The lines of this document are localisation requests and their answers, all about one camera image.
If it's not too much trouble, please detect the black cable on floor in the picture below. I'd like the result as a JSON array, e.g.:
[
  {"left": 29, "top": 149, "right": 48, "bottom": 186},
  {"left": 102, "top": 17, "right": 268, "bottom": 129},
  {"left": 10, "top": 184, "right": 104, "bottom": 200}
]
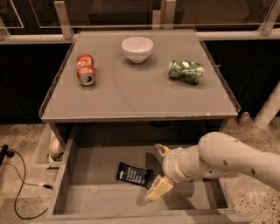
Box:
[{"left": 0, "top": 143, "right": 54, "bottom": 221}]

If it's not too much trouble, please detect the grey cabinet counter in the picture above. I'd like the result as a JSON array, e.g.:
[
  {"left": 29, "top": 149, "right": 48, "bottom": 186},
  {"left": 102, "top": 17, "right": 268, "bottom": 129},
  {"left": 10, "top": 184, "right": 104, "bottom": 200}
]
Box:
[{"left": 39, "top": 29, "right": 241, "bottom": 136}]

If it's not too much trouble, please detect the green soda can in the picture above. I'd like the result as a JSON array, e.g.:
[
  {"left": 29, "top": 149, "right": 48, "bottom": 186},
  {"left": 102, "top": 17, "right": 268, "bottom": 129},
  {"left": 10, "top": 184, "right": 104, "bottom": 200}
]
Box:
[{"left": 168, "top": 59, "right": 205, "bottom": 84}]

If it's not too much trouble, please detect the metal railing frame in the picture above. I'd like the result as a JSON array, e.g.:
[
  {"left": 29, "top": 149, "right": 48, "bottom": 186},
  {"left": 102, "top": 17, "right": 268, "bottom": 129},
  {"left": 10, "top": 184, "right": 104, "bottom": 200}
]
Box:
[{"left": 0, "top": 0, "right": 280, "bottom": 45}]

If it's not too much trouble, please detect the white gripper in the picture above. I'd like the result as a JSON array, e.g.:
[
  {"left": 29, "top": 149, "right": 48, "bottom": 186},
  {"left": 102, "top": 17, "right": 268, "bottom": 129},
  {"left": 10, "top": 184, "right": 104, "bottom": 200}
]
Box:
[{"left": 144, "top": 143, "right": 193, "bottom": 202}]

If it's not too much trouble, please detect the white ceramic bowl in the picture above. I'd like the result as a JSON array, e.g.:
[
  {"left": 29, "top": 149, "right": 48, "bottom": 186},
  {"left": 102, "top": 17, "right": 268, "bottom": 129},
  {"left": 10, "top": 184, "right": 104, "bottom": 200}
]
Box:
[{"left": 122, "top": 37, "right": 154, "bottom": 64}]

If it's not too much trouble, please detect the dark blue rxbar wrapper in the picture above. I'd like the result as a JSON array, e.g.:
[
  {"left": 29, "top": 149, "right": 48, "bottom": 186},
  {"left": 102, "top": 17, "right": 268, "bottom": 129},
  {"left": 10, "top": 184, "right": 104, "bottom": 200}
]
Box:
[{"left": 117, "top": 162, "right": 153, "bottom": 189}]

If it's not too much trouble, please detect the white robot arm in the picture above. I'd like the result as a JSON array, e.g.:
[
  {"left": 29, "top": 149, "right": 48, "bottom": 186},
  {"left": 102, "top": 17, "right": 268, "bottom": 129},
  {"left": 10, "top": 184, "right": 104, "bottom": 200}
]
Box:
[{"left": 145, "top": 132, "right": 280, "bottom": 201}]

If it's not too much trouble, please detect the white object in bin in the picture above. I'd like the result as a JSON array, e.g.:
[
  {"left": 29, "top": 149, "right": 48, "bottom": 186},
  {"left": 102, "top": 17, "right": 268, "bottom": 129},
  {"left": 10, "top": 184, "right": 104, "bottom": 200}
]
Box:
[{"left": 49, "top": 131, "right": 64, "bottom": 158}]

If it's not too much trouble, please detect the open grey top drawer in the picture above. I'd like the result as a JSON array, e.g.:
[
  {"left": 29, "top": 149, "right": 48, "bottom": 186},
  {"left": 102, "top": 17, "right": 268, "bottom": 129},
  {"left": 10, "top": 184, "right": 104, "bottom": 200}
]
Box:
[{"left": 44, "top": 122, "right": 253, "bottom": 224}]

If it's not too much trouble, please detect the red soda can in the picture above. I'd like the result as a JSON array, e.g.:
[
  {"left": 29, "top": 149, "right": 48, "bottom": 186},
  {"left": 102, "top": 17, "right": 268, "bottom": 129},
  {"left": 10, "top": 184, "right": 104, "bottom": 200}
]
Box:
[{"left": 77, "top": 54, "right": 95, "bottom": 86}]

